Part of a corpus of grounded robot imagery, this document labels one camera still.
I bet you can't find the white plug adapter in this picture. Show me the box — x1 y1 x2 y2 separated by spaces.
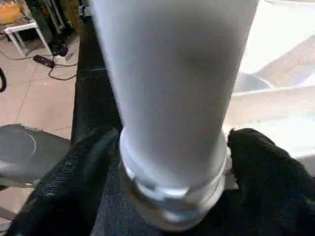
53 49 68 62

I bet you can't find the black power strip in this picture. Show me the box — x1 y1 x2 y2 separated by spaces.
33 54 55 69

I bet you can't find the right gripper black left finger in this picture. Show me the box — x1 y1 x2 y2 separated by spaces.
5 127 121 236

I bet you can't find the thick black floor cable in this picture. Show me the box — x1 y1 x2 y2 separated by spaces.
0 66 7 94

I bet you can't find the white plastic table top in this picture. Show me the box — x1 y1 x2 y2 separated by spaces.
224 0 315 165

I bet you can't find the white metal stool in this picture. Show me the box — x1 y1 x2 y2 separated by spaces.
2 16 53 58

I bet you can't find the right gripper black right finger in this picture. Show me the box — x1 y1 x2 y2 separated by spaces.
217 128 315 236

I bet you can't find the white plastic table leg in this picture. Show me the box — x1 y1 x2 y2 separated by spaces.
89 0 259 232

